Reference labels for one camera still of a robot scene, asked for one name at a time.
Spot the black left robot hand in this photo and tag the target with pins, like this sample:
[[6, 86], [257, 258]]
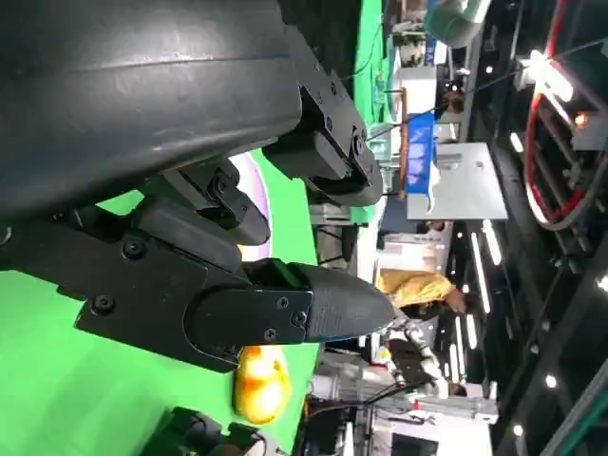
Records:
[[142, 95]]

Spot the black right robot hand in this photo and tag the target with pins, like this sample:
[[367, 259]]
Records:
[[190, 437]]

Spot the orange and white bread roll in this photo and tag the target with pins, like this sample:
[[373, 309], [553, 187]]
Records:
[[261, 389]]

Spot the green table cloth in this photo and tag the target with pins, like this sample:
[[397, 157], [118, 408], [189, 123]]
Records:
[[71, 380]]

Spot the lilac plate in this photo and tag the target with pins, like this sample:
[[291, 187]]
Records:
[[259, 190]]

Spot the person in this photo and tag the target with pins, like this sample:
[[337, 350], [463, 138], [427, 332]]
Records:
[[418, 285]]

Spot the blue banner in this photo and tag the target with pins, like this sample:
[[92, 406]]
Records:
[[420, 142]]

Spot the grey flat panel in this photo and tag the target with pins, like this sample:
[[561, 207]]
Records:
[[470, 180]]

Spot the pale green duct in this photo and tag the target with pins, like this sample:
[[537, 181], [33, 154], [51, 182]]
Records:
[[451, 24]]

